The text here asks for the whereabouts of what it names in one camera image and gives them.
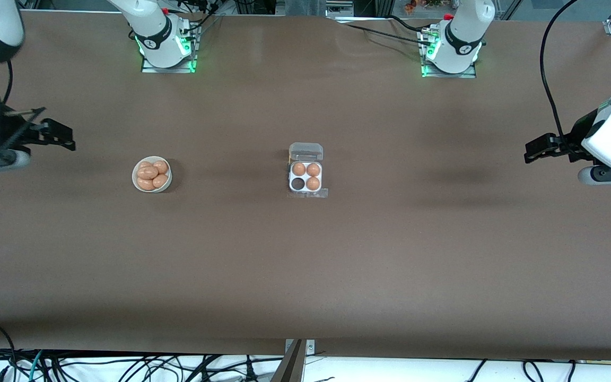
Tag clear plastic egg box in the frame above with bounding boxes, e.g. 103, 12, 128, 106
288, 142, 324, 194

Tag white round bowl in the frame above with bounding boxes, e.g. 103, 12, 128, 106
132, 155, 173, 193

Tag orange background items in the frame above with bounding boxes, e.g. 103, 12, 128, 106
404, 0, 444, 14

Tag person in grey trousers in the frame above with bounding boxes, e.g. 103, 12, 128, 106
289, 0, 327, 16

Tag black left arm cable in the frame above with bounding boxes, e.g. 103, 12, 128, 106
540, 0, 582, 152

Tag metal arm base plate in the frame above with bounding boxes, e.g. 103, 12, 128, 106
421, 27, 477, 79
141, 21, 198, 74

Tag thin black base cable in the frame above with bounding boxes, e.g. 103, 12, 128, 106
345, 23, 433, 44
388, 15, 431, 32

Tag black base cable bundle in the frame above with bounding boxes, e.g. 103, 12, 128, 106
170, 0, 221, 32

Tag teal cable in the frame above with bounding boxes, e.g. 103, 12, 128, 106
16, 350, 43, 382

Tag dark camera stand leg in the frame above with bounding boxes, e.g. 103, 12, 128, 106
270, 340, 306, 382

